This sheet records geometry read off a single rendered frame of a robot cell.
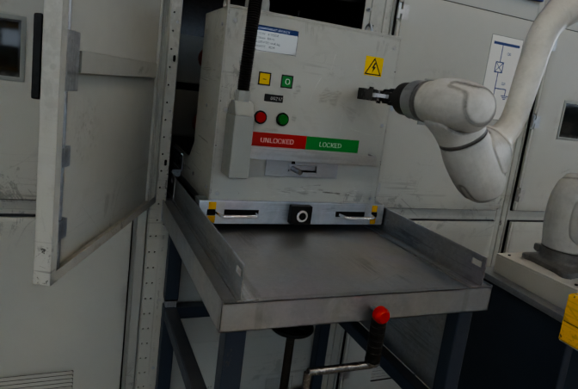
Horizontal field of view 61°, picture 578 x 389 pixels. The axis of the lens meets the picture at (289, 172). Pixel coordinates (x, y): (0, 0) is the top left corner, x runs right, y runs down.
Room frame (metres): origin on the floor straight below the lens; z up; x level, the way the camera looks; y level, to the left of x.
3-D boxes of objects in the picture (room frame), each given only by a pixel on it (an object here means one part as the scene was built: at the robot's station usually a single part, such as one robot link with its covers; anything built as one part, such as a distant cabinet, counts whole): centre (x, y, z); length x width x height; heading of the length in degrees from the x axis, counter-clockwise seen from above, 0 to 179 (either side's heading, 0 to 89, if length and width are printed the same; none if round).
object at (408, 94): (1.10, -0.27, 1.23); 0.09 x 0.06 x 0.09; 114
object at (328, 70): (1.28, -0.04, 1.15); 0.48 x 0.01 x 0.48; 114
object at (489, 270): (1.36, -0.84, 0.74); 0.35 x 0.35 x 0.02; 21
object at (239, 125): (1.13, 0.13, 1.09); 0.08 x 0.05 x 0.17; 24
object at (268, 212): (1.29, -0.03, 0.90); 0.54 x 0.05 x 0.06; 114
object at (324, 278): (1.22, -0.06, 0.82); 0.68 x 0.62 x 0.06; 24
